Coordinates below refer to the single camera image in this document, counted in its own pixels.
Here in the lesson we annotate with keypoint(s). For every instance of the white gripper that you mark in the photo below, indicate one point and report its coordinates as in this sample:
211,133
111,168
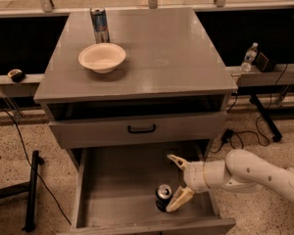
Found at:
194,175

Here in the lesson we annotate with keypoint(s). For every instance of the black pepsi can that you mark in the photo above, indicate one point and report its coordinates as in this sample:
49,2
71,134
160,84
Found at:
163,197

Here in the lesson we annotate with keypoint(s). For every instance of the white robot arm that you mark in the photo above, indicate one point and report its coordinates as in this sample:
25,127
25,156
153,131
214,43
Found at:
240,171

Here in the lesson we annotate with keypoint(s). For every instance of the open grey bottom drawer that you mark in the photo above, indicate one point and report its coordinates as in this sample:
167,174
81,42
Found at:
116,193

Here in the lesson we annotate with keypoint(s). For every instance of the grey drawer cabinet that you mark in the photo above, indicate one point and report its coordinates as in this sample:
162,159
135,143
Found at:
171,67

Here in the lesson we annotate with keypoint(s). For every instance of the tall silver blue can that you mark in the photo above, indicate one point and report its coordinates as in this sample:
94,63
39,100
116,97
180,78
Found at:
100,25

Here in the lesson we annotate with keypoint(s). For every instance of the black stand leg right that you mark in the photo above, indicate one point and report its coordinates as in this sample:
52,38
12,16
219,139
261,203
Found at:
276,133

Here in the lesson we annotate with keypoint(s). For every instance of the small black box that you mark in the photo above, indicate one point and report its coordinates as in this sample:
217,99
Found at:
265,62

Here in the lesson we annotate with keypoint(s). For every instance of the clear water bottle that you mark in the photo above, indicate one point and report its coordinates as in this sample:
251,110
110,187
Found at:
249,57

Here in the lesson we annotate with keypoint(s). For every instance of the white paper bowl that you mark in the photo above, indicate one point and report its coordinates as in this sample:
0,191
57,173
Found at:
102,57

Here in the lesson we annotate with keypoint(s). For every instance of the black floor stand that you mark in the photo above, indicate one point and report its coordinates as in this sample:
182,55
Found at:
29,188

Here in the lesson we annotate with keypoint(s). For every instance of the black tape measure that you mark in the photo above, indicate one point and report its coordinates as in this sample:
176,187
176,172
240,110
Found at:
16,75

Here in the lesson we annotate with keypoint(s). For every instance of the grey drawer with black handle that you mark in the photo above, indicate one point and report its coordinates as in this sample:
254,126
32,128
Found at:
115,131

